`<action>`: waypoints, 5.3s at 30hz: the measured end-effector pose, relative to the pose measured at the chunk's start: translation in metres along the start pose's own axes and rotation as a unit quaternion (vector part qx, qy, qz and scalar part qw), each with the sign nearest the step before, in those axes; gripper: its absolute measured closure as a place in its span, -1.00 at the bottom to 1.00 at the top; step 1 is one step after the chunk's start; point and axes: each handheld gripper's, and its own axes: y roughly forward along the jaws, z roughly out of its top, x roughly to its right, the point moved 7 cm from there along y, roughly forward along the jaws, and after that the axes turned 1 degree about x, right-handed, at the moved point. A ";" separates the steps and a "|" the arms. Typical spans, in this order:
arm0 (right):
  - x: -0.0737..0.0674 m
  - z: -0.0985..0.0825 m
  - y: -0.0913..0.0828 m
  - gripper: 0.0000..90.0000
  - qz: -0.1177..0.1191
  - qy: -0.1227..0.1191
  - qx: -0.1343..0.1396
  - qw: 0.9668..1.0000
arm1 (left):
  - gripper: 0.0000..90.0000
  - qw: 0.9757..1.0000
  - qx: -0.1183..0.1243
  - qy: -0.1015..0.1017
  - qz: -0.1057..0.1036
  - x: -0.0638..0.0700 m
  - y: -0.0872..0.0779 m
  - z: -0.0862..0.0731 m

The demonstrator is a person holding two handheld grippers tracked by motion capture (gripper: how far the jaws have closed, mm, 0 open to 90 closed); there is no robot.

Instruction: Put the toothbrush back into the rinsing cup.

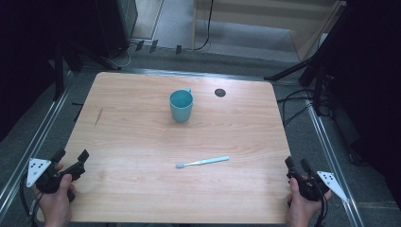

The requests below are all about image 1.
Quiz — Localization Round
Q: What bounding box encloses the black floor cables bundle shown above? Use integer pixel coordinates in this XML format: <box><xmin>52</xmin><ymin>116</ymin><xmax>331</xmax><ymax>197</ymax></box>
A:
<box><xmin>276</xmin><ymin>88</ymin><xmax>335</xmax><ymax>128</ymax></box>

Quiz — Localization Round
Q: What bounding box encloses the black metal stand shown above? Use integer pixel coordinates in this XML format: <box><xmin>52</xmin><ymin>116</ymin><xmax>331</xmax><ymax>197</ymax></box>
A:
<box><xmin>52</xmin><ymin>39</ymin><xmax>66</xmax><ymax>102</ymax></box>

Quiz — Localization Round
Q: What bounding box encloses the teal plastic cup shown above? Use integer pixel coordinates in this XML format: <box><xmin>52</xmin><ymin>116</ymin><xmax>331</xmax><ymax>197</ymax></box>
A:
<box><xmin>168</xmin><ymin>87</ymin><xmax>194</xmax><ymax>124</ymax></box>

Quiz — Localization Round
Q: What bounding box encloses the person's right hand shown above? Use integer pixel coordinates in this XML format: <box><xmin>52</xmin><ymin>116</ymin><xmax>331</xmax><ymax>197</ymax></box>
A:
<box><xmin>285</xmin><ymin>177</ymin><xmax>333</xmax><ymax>227</ymax></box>

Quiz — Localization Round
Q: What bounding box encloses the person's left hand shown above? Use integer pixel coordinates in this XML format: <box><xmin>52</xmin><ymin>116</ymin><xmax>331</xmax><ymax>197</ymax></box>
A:
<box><xmin>32</xmin><ymin>163</ymin><xmax>78</xmax><ymax>227</ymax></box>

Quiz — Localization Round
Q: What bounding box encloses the beige wooden frame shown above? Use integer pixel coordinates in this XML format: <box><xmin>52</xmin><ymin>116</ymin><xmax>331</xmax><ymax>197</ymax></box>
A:
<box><xmin>191</xmin><ymin>0</ymin><xmax>348</xmax><ymax>61</ymax></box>

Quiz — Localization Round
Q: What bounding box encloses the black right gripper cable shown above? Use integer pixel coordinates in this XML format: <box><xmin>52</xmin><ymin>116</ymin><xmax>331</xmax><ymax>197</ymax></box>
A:
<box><xmin>313</xmin><ymin>185</ymin><xmax>329</xmax><ymax>227</ymax></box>

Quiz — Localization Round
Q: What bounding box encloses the black cabinet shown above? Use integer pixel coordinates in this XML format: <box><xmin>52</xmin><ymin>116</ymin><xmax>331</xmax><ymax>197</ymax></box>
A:
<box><xmin>94</xmin><ymin>0</ymin><xmax>139</xmax><ymax>61</ymax></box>

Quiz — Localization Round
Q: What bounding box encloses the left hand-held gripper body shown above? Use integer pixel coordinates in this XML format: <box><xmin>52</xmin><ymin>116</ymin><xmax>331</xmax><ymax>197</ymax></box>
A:
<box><xmin>26</xmin><ymin>157</ymin><xmax>87</xmax><ymax>202</ymax></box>

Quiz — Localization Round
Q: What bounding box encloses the white floor cable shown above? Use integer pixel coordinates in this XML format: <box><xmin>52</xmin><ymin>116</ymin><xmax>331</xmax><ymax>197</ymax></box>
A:
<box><xmin>114</xmin><ymin>44</ymin><xmax>140</xmax><ymax>69</ymax></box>

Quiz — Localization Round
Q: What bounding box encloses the metal floor rail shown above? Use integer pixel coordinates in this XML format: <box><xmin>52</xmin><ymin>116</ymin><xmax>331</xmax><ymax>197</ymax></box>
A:
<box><xmin>304</xmin><ymin>97</ymin><xmax>367</xmax><ymax>227</ymax></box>
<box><xmin>0</xmin><ymin>70</ymin><xmax>77</xmax><ymax>218</ymax></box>

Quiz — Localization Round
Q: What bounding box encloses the black hanging cable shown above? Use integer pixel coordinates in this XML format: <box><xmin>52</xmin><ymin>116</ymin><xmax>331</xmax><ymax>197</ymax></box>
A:
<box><xmin>193</xmin><ymin>0</ymin><xmax>216</xmax><ymax>52</ymax></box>

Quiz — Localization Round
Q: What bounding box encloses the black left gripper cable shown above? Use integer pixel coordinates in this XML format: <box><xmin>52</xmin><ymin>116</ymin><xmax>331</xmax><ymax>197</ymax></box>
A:
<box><xmin>19</xmin><ymin>174</ymin><xmax>44</xmax><ymax>227</ymax></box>

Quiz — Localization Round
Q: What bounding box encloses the black tripod stand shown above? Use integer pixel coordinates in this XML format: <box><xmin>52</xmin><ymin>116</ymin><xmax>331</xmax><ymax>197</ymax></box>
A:
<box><xmin>264</xmin><ymin>6</ymin><xmax>348</xmax><ymax>116</ymax></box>

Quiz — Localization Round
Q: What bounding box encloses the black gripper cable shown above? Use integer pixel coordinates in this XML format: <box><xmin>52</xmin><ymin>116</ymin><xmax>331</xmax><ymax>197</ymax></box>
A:
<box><xmin>313</xmin><ymin>185</ymin><xmax>329</xmax><ymax>227</ymax></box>
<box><xmin>19</xmin><ymin>174</ymin><xmax>44</xmax><ymax>227</ymax></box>

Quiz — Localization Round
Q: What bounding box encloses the light blue toothbrush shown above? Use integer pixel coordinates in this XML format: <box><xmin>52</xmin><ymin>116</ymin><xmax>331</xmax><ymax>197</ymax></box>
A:
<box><xmin>175</xmin><ymin>155</ymin><xmax>231</xmax><ymax>169</ymax></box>

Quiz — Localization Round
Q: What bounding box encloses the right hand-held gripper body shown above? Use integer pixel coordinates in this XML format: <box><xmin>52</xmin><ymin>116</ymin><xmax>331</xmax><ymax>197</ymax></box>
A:
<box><xmin>286</xmin><ymin>169</ymin><xmax>350</xmax><ymax>203</ymax></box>

